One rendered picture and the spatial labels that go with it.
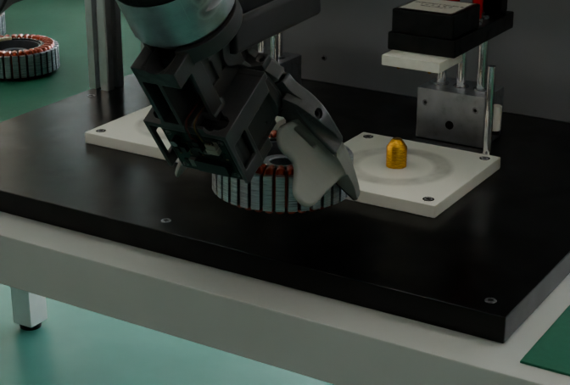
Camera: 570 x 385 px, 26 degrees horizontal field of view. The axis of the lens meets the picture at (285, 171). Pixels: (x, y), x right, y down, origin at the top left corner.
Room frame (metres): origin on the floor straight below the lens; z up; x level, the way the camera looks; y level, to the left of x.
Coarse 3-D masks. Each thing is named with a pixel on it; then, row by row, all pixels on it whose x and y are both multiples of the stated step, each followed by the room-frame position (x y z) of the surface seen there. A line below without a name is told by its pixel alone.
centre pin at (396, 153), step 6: (396, 138) 1.09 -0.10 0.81; (390, 144) 1.09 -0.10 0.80; (396, 144) 1.09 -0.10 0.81; (402, 144) 1.09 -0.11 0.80; (390, 150) 1.09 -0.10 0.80; (396, 150) 1.09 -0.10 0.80; (402, 150) 1.09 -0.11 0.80; (390, 156) 1.09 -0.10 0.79; (396, 156) 1.09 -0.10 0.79; (402, 156) 1.09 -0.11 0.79; (390, 162) 1.09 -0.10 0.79; (396, 162) 1.08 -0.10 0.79; (402, 162) 1.09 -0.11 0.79; (390, 168) 1.09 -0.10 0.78; (396, 168) 1.08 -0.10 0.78; (402, 168) 1.09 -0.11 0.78
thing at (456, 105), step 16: (432, 80) 1.24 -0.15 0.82; (448, 80) 1.24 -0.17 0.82; (432, 96) 1.21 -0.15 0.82; (448, 96) 1.20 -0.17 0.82; (464, 96) 1.19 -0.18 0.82; (480, 96) 1.18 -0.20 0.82; (496, 96) 1.20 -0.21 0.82; (416, 112) 1.22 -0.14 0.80; (432, 112) 1.21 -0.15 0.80; (448, 112) 1.20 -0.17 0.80; (464, 112) 1.19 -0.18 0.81; (480, 112) 1.18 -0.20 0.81; (416, 128) 1.22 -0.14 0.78; (432, 128) 1.21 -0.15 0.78; (448, 128) 1.20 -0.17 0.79; (464, 128) 1.19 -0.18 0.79; (480, 128) 1.18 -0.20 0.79; (464, 144) 1.19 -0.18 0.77; (480, 144) 1.18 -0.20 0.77
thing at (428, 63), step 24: (432, 0) 1.18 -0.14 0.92; (408, 24) 1.14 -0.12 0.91; (432, 24) 1.13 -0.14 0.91; (456, 24) 1.12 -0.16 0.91; (480, 24) 1.18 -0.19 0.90; (504, 24) 1.22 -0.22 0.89; (408, 48) 1.14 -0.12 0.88; (432, 48) 1.13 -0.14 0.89; (456, 48) 1.12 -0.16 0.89; (480, 48) 1.20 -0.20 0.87; (432, 72) 1.10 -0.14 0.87; (480, 72) 1.20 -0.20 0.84
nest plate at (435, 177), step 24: (360, 144) 1.16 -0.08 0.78; (384, 144) 1.16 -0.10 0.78; (408, 144) 1.16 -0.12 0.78; (432, 144) 1.16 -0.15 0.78; (360, 168) 1.09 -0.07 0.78; (384, 168) 1.09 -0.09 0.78; (408, 168) 1.09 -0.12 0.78; (432, 168) 1.09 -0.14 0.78; (456, 168) 1.09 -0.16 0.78; (480, 168) 1.09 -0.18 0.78; (360, 192) 1.03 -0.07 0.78; (384, 192) 1.02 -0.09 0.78; (408, 192) 1.02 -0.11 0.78; (432, 192) 1.02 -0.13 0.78; (456, 192) 1.03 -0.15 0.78; (432, 216) 0.99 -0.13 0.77
